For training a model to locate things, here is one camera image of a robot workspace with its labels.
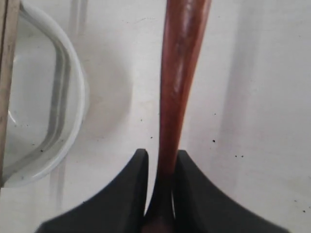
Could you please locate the wooden handled metal scoop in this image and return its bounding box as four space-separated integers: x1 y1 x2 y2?
141 0 211 233

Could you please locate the white ceramic bowl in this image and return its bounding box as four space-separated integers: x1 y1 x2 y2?
3 1 89 188

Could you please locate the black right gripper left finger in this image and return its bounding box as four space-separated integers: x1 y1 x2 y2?
37 149 149 233

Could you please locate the wooden chopstick back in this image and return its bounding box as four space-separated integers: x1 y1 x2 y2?
0 0 20 186

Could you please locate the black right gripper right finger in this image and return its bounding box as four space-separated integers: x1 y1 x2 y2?
173 150 287 233

